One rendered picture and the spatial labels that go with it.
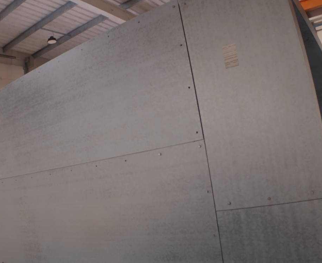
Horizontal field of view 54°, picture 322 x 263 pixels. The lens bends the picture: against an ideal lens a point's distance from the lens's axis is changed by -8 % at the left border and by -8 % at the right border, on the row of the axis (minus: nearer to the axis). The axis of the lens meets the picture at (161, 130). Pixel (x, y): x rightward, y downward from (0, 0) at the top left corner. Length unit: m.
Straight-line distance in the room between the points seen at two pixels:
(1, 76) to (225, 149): 12.25
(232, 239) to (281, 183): 0.26
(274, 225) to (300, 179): 0.17
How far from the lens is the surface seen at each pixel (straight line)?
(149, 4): 11.45
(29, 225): 1.99
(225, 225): 1.19
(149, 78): 1.32
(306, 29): 1.70
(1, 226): 2.27
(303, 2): 9.83
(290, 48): 1.12
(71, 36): 12.58
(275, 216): 1.13
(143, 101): 1.33
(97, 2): 10.23
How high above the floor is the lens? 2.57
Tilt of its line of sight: 7 degrees up
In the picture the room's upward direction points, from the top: 9 degrees counter-clockwise
